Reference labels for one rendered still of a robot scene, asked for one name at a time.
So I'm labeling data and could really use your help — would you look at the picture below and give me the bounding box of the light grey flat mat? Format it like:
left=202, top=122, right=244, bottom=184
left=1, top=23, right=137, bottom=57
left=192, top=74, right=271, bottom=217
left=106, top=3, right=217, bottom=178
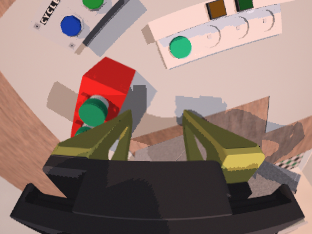
left=0, top=0, right=312, bottom=142

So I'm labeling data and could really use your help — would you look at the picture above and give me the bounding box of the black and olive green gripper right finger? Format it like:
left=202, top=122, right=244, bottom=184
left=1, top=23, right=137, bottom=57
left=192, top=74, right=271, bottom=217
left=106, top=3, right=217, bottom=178
left=182, top=110, right=265, bottom=184

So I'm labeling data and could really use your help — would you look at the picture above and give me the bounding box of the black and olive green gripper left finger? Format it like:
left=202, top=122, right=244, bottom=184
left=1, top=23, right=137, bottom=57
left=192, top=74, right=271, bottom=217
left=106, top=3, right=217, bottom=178
left=51, top=110, right=133, bottom=161

